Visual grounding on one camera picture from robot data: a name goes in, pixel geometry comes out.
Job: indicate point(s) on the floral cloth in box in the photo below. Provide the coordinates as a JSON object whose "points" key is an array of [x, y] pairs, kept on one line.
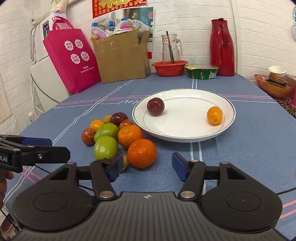
{"points": [[107, 28]]}

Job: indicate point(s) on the person's left hand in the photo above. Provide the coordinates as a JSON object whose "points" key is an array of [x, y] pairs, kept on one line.
{"points": [[3, 187]]}

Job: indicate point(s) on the blue striped tablecloth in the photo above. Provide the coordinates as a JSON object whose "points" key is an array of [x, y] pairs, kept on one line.
{"points": [[261, 141]]}

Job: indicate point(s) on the red-orange small plum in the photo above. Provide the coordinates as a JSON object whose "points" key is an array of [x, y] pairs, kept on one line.
{"points": [[124, 123]]}

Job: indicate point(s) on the small orange kumquat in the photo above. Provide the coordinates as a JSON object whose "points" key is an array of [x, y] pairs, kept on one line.
{"points": [[214, 115]]}

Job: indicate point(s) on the yellow-orange small fruit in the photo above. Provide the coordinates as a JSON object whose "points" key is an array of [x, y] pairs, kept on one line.
{"points": [[96, 124]]}

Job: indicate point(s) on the amber glass bowl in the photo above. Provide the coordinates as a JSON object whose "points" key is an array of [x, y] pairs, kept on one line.
{"points": [[275, 90]]}

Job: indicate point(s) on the pink tote bag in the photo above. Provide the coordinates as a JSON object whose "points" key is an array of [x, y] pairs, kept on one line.
{"points": [[72, 56]]}

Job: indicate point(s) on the white paper cup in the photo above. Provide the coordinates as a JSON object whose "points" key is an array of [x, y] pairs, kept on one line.
{"points": [[278, 71]]}

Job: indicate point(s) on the small yellow fruit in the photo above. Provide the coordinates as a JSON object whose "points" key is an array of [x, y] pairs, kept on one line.
{"points": [[125, 163]]}

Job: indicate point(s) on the red plastic basket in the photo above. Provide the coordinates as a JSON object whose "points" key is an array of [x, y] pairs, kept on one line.
{"points": [[169, 69]]}

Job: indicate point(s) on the dark red plum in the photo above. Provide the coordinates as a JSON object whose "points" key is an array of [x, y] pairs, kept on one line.
{"points": [[155, 106]]}

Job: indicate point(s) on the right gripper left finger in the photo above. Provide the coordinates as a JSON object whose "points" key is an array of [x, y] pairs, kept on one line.
{"points": [[103, 173]]}

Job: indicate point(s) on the small tan longan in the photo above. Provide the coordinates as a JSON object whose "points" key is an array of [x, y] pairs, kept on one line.
{"points": [[107, 119]]}

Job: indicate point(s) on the red wall poster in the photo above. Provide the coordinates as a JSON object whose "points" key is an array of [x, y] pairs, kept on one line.
{"points": [[102, 7]]}

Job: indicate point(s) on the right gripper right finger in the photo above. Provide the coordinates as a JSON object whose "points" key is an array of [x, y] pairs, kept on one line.
{"points": [[192, 174]]}

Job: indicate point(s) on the white round plate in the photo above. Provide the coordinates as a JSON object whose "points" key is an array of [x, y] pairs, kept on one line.
{"points": [[184, 119]]}

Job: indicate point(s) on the brown cardboard box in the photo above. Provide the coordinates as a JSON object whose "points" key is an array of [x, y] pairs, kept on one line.
{"points": [[122, 56]]}

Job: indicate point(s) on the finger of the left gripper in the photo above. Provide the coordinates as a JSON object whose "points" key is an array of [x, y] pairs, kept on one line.
{"points": [[31, 155], [28, 141]]}

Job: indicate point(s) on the red-yellow small plum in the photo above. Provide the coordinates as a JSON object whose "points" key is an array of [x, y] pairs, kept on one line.
{"points": [[87, 136]]}

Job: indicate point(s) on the large orange mandarin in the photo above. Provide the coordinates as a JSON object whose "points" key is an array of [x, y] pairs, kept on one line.
{"points": [[142, 153]]}

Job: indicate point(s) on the red thermos jug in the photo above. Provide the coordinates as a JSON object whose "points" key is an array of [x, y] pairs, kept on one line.
{"points": [[222, 48]]}

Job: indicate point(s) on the green apple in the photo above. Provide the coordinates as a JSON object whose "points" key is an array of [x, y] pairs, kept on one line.
{"points": [[106, 147], [108, 129]]}

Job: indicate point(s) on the black stirrer in pitcher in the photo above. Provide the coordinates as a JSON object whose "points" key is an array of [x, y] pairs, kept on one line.
{"points": [[170, 48]]}

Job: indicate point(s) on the green foil bowl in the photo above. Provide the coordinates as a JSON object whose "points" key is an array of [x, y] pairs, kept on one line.
{"points": [[202, 72]]}

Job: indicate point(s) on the dark purple plum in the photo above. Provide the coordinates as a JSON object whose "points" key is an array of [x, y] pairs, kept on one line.
{"points": [[117, 118]]}

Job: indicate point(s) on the glass pitcher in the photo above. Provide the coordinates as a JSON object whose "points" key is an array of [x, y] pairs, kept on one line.
{"points": [[176, 48]]}

